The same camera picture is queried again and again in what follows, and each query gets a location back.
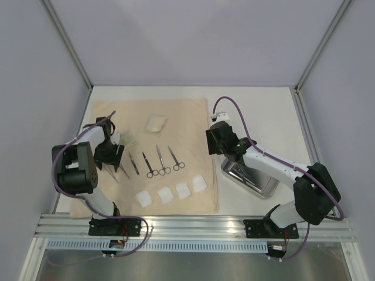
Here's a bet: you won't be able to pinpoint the steel tweezers pair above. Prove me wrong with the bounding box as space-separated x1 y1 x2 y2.
229 166 254 185

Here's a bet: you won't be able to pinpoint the slotted grey cable duct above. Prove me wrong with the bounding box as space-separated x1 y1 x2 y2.
46 239 268 253

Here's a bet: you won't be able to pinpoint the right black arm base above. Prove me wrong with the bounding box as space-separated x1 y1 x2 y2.
243 219 299 239

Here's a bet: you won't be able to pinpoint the steel surgical scissors middle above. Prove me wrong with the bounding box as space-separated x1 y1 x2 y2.
156 145 171 176

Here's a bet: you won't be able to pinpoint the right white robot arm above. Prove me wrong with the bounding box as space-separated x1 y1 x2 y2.
206 121 341 237

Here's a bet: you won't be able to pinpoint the black tipped surgical scissors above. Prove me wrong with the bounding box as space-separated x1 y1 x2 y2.
142 152 159 179

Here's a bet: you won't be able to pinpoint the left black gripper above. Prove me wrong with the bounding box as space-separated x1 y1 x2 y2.
93 140 124 170

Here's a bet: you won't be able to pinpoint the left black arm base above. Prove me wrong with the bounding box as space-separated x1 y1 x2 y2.
88 218 141 237

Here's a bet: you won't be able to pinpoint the steel forceps dark handle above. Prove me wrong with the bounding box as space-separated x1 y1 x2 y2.
128 152 140 176

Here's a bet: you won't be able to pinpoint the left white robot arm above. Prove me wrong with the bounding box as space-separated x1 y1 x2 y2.
51 115 124 235

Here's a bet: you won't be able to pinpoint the steel surgical scissors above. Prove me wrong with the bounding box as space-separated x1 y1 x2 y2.
156 145 171 176
168 146 185 171

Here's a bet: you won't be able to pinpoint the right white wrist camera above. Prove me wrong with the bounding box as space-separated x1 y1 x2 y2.
210 112 230 122

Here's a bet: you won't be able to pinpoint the stainless steel tray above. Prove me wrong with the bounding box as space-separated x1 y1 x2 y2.
220 158 279 198

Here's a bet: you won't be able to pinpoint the steel surgical scissors right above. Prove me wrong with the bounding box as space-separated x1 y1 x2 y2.
168 146 185 171

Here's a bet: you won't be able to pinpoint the aluminium frame post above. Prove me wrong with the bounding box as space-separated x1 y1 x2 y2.
40 0 93 92
294 0 352 93

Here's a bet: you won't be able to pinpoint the right aluminium frame post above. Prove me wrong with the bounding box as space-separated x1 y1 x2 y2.
294 0 352 93

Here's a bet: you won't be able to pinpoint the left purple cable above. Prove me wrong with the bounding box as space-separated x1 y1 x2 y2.
50 110 154 258

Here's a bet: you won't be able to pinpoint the left aluminium frame post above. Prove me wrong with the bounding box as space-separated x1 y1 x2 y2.
40 0 93 92

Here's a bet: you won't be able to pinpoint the aluminium front rail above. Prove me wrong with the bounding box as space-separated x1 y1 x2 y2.
34 213 356 242

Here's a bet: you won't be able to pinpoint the green printed glove packet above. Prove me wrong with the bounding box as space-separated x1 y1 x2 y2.
119 131 137 147

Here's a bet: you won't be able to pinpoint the beige cloth mat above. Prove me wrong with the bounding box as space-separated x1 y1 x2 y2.
69 98 220 219

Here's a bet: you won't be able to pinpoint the white gauze pad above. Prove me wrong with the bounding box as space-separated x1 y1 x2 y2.
193 175 207 193
157 186 174 204
175 181 191 200
135 190 153 208

